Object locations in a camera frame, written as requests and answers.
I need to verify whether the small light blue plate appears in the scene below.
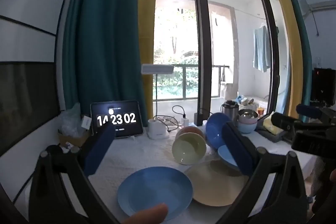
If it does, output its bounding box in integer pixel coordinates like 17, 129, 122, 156
217, 145, 242, 169

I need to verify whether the person's right hand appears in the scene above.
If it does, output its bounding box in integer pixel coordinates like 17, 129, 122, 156
312, 169, 336, 214

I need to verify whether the grey tray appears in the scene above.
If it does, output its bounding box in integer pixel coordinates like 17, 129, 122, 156
256, 114, 292, 143

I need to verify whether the black charger cable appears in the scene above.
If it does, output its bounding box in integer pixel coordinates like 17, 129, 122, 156
154, 105, 186, 132

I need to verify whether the large blue plate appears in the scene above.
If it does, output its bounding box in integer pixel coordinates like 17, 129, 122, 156
117, 167, 194, 222

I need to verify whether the white textured tablecloth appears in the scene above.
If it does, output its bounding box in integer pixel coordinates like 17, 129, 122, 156
59, 122, 318, 224

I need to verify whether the pale yellow bowl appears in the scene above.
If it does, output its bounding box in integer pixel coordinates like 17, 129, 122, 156
172, 132, 207, 165

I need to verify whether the white air conditioner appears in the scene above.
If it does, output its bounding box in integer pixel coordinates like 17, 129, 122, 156
299, 0, 336, 17

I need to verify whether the beige plate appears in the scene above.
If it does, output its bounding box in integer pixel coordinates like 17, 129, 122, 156
184, 160, 252, 207

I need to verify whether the tablet with clock display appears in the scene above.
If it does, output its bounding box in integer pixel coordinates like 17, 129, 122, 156
90, 101, 144, 139

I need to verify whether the pink watermelon pattern bowl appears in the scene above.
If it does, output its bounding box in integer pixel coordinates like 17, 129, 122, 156
175, 125, 205, 139

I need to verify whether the dark window frame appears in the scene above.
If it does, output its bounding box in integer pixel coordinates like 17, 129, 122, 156
190, 0, 213, 122

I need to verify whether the balcony railing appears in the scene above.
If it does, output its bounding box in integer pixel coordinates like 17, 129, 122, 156
154, 64, 221, 98

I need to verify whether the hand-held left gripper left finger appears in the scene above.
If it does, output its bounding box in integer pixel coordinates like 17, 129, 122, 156
29, 123, 117, 224

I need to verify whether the small white box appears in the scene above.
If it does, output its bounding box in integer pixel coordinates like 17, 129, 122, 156
81, 115, 91, 131

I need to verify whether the yellow tissue pack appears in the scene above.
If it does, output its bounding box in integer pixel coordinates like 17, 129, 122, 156
262, 118, 285, 135

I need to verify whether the white desk lamp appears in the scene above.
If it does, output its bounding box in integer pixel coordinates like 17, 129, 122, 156
141, 64, 174, 139

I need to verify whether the person's left hand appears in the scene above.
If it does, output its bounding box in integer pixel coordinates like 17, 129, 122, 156
122, 204, 168, 224

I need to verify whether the teal curtain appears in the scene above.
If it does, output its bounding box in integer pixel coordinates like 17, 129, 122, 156
62, 0, 143, 119
276, 0, 314, 109

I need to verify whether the crumpled white paper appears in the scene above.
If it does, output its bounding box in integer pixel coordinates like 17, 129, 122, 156
62, 142, 79, 153

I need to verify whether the hanging blue towel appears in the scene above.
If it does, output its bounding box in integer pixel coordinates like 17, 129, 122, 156
252, 26, 271, 73

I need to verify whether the clear plastic bag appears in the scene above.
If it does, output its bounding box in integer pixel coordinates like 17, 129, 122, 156
59, 103, 91, 135

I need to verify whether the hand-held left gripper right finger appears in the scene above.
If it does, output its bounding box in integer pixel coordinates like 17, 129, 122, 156
218, 121, 309, 224

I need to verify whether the white basket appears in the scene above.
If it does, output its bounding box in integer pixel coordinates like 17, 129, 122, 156
236, 95, 256, 106

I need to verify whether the black electronic device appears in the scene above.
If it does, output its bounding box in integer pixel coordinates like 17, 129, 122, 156
311, 68, 336, 106

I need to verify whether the cardboard box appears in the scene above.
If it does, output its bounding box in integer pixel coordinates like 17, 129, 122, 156
58, 130, 91, 148

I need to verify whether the yellow curtain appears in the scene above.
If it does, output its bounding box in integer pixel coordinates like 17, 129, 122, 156
138, 0, 158, 119
259, 0, 300, 114

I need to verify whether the stainless steel bowl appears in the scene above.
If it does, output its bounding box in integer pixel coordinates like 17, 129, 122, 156
238, 109, 258, 119

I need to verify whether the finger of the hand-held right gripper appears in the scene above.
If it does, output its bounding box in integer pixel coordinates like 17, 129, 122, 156
296, 104, 328, 119
270, 112, 305, 135

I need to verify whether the dark blue bowl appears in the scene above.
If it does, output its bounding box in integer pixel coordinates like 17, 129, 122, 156
205, 112, 231, 149

